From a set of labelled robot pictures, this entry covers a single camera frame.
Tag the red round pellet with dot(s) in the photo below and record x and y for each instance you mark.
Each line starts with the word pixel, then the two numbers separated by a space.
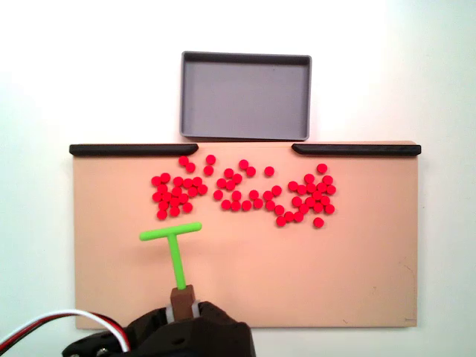
pixel 162 189
pixel 190 167
pixel 175 198
pixel 317 207
pixel 243 164
pixel 192 192
pixel 174 204
pixel 187 207
pixel 289 216
pixel 301 190
pixel 226 204
pixel 318 222
pixel 183 160
pixel 267 195
pixel 163 205
pixel 211 159
pixel 156 181
pixel 296 201
pixel 293 185
pixel 178 181
pixel 329 209
pixel 311 187
pixel 258 203
pixel 270 205
pixel 176 190
pixel 324 200
pixel 167 196
pixel 208 170
pixel 330 190
pixel 281 221
pixel 183 198
pixel 235 205
pixel 308 201
pixel 298 216
pixel 165 177
pixel 322 168
pixel 317 195
pixel 228 173
pixel 269 171
pixel 276 190
pixel 197 181
pixel 231 185
pixel 157 196
pixel 246 205
pixel 254 194
pixel 251 171
pixel 279 210
pixel 218 195
pixel 187 182
pixel 161 214
pixel 237 178
pixel 202 189
pixel 321 187
pixel 236 195
pixel 309 178
pixel 175 211
pixel 327 180
pixel 304 208
pixel 221 182

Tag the grey rectangular tray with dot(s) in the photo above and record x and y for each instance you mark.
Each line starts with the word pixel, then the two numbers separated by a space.
pixel 245 96

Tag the beige flat board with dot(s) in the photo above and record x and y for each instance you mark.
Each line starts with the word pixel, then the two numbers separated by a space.
pixel 260 267

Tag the black edge rail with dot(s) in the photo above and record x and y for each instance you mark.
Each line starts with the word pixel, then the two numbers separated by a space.
pixel 357 150
pixel 130 150

